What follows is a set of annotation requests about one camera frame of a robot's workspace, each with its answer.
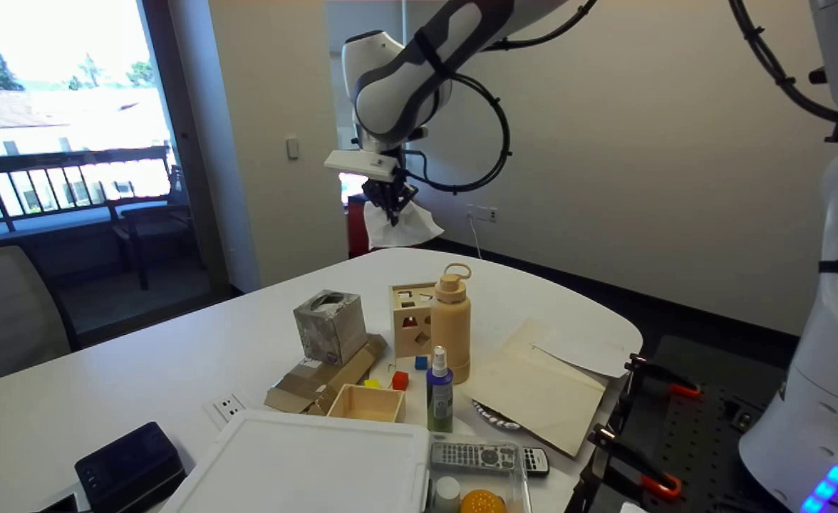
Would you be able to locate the black perforated robot table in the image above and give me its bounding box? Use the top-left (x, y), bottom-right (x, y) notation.
top-left (571, 331), bottom-right (801, 513)

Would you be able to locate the beige paper sheet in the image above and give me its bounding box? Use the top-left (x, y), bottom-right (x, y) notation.
top-left (462, 319), bottom-right (613, 462)

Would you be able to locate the grey patterned tissue box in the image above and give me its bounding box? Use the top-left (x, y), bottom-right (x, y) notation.
top-left (292, 288), bottom-right (370, 368)

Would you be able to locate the black box device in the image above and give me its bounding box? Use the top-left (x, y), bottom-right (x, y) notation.
top-left (71, 419), bottom-right (192, 513)

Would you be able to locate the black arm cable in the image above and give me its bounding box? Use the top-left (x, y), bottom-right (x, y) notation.
top-left (400, 0), bottom-right (838, 195)

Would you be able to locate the white paper towel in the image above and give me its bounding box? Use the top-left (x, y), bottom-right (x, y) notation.
top-left (363, 194), bottom-right (447, 252)

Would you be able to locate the beige water bottle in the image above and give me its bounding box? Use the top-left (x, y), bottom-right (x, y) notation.
top-left (427, 259), bottom-right (477, 386)

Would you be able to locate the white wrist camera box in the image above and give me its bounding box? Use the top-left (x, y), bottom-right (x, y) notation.
top-left (322, 145), bottom-right (405, 185)

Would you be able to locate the grey office chair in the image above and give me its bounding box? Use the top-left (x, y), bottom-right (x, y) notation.
top-left (0, 242), bottom-right (74, 392)

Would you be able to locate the white round cap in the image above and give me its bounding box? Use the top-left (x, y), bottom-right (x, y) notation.
top-left (430, 472), bottom-right (465, 510)

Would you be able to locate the dark balcony railing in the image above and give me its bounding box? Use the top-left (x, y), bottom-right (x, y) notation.
top-left (0, 141), bottom-right (175, 235)

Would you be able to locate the white table power outlet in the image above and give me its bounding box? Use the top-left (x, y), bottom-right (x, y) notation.
top-left (211, 390), bottom-right (248, 423)

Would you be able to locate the clear plastic container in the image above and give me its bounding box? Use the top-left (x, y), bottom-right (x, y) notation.
top-left (426, 465), bottom-right (536, 513)

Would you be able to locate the small blue cap bottle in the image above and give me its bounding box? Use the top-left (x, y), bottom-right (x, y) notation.
top-left (426, 345), bottom-right (460, 436)

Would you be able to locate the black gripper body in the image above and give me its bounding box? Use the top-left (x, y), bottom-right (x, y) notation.
top-left (363, 172), bottom-right (420, 211)

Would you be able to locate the dark outdoor chair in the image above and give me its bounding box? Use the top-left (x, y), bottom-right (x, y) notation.
top-left (103, 187), bottom-right (201, 292)

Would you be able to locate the black orange clamp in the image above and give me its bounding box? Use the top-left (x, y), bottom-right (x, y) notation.
top-left (591, 422), bottom-right (687, 503)
top-left (624, 349), bottom-right (708, 403)

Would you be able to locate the orange round item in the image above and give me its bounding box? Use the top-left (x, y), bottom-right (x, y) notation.
top-left (456, 487), bottom-right (510, 513)

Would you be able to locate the wooden shape sorter box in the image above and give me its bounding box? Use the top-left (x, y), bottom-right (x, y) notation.
top-left (388, 278), bottom-right (440, 362)

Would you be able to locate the grey remote control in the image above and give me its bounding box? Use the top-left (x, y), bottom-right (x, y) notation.
top-left (427, 436), bottom-right (553, 482)

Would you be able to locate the black white striped dish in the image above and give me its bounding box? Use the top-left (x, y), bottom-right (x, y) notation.
top-left (470, 395), bottom-right (529, 436)

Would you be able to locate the brown cardboard box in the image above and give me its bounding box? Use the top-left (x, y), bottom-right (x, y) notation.
top-left (262, 331), bottom-right (392, 419)

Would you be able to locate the open wooden box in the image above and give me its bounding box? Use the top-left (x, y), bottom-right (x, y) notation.
top-left (325, 382), bottom-right (408, 423)

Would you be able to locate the red bin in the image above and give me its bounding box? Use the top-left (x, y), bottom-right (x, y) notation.
top-left (346, 194), bottom-right (375, 259)

